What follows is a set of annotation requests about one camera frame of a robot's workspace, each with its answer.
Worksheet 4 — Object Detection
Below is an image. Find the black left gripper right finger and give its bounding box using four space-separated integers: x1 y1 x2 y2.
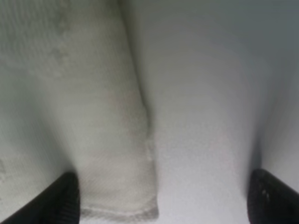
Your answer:
247 169 299 224

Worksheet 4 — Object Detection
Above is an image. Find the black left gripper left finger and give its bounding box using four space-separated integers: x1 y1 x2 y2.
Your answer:
2 172 80 224

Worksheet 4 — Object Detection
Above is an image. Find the cream white towel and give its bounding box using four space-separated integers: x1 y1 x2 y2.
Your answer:
0 0 159 224

